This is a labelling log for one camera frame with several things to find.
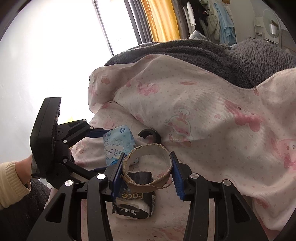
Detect person's left hand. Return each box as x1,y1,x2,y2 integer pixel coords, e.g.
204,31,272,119
15,155,33,185

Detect dark grey fleece blanket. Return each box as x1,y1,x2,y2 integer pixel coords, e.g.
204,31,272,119
106,39,295,89

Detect pink cartoon print quilt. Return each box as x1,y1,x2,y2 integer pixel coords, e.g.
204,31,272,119
88,55,295,240

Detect hanging clothes on rack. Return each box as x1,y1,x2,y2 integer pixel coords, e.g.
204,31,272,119
172,1,237,46

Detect white bedside shelf unit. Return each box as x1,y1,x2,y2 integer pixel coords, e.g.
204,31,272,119
253,17,280,45

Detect grey curtain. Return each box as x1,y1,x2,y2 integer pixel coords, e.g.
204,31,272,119
124,0,152,45

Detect cream knit sleeve forearm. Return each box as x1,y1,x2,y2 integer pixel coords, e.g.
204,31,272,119
0,161,31,210

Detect round white vanity mirror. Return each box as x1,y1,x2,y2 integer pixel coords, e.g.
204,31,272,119
262,9,281,45

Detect yellow curtain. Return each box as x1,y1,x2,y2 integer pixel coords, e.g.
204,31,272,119
141,0,180,42

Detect black curved plastic piece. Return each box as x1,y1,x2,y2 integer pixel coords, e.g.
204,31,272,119
138,128,162,144

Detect blue cartoon tissue pack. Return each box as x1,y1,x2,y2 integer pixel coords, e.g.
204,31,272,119
103,125,136,166

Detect brown cardboard tape ring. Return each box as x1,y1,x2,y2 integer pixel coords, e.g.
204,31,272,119
121,143,174,191

